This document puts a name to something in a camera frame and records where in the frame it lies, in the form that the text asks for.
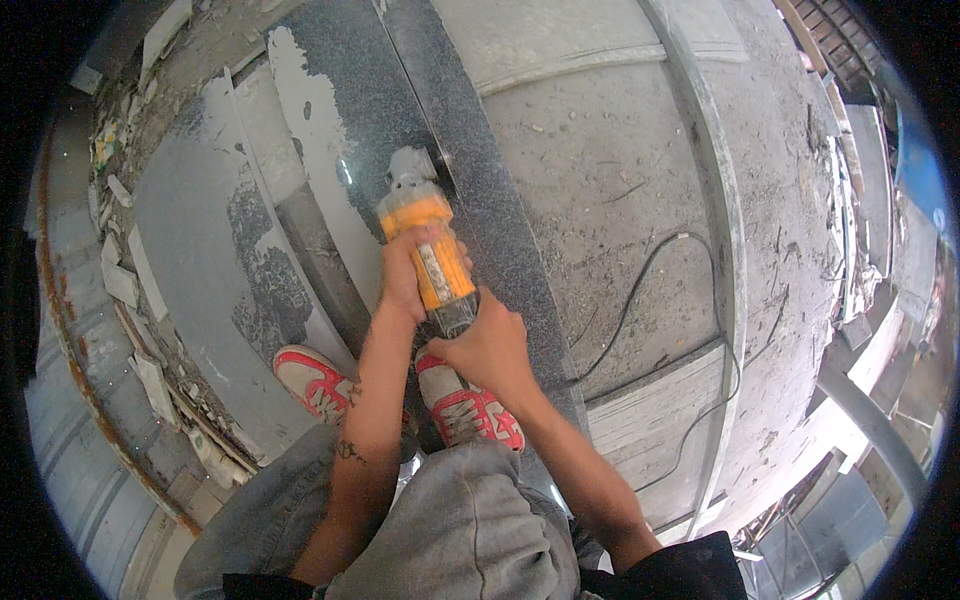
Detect person's right hand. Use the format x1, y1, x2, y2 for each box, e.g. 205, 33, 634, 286
426, 288, 534, 404

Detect person's left hand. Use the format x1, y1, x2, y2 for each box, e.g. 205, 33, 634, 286
378, 223, 475, 325

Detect yellow grey angle grinder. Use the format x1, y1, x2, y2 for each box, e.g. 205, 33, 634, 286
374, 145, 482, 340

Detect dark polished granite slab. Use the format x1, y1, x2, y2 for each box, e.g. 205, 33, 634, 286
266, 0, 591, 498

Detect pale stone slab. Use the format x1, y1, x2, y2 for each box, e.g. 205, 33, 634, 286
429, 0, 751, 97

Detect grey dusty stone slab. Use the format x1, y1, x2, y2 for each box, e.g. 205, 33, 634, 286
132, 69, 359, 464

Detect heap of stone offcuts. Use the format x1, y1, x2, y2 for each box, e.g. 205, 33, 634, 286
69, 0, 264, 492

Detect person's legs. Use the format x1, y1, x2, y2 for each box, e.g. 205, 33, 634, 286
174, 343, 605, 600

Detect white ribbed stone slab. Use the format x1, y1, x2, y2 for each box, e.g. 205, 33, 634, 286
585, 341, 730, 531

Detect long grey stone strip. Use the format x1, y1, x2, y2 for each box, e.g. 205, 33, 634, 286
639, 0, 750, 543

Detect person's body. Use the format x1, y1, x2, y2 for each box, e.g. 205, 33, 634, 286
222, 530, 751, 600

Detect stack of upright stone slabs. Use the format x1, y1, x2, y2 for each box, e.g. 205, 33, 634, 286
772, 0, 948, 354

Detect grey metal pipe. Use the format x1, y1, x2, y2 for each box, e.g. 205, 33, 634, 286
816, 366, 930, 505

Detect blue barrel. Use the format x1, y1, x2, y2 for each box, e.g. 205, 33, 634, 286
894, 101, 955, 235

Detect black power cable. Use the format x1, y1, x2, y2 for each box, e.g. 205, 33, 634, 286
568, 231, 744, 496

